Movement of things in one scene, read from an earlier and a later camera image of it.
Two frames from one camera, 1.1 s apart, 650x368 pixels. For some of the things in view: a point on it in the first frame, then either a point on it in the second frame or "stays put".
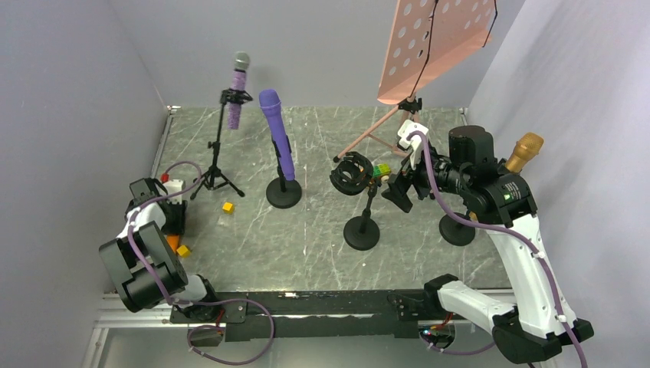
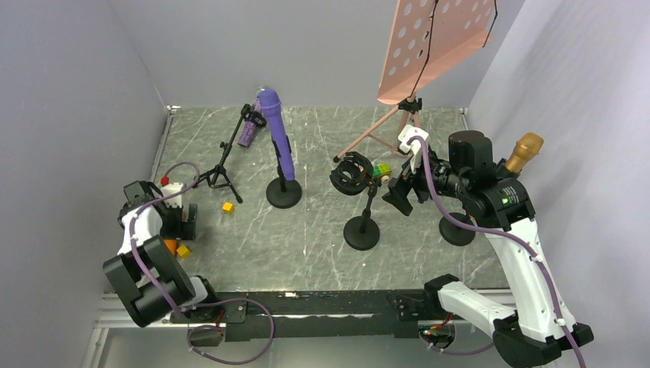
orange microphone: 173,241 stays put
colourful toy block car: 382,171 stays put
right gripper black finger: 394,195 stays put
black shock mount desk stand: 353,175 stays put
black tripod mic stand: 214,177 -> 218,175
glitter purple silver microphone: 238,82 -> 247,129
